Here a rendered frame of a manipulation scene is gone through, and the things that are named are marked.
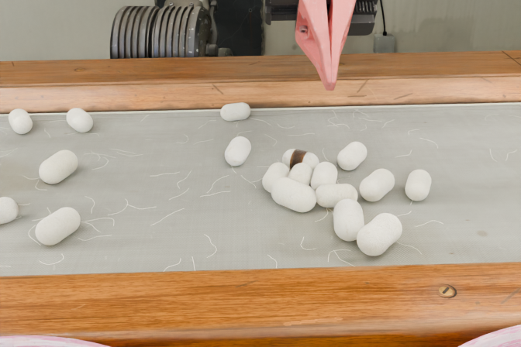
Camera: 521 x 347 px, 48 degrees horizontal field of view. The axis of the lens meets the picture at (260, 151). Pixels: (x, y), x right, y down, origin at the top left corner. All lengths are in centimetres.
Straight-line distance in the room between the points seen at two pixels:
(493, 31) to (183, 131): 234
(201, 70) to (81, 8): 193
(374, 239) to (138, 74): 38
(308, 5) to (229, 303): 26
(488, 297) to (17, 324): 25
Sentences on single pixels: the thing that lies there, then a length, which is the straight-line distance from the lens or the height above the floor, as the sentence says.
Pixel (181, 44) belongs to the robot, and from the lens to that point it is 81.
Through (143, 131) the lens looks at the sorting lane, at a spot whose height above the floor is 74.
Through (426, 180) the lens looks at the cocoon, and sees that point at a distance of 47.
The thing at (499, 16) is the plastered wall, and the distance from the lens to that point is 281.
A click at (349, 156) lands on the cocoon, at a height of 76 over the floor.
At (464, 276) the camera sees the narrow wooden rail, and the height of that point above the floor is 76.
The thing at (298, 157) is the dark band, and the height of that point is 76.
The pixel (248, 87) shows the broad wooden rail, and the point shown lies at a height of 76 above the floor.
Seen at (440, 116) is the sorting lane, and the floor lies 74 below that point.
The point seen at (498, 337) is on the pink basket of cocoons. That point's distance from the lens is 32.
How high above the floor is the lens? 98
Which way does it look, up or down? 27 degrees down
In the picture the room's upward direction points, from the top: 1 degrees counter-clockwise
